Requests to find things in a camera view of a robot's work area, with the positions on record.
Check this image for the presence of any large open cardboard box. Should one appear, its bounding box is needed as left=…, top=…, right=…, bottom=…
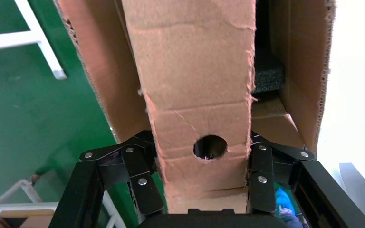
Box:
left=54, top=0, right=337, bottom=155

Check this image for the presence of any small cardboard box with hole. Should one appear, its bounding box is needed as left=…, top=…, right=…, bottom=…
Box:
left=121, top=0, right=258, bottom=215

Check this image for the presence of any black foam pad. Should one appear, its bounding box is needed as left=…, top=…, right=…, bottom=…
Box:
left=251, top=47, right=287, bottom=94

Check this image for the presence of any tan wooden shelf board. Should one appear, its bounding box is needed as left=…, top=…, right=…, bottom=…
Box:
left=0, top=209, right=56, bottom=228

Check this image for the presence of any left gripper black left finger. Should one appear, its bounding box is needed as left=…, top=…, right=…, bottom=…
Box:
left=48, top=130, right=165, bottom=228

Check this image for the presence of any white tubular stand frame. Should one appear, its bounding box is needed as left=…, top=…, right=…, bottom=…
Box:
left=0, top=179, right=128, bottom=228

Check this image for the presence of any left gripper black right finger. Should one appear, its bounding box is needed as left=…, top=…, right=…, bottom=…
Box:
left=246, top=131, right=365, bottom=228

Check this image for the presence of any blue plastic bag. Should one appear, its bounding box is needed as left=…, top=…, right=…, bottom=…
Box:
left=274, top=187, right=303, bottom=228

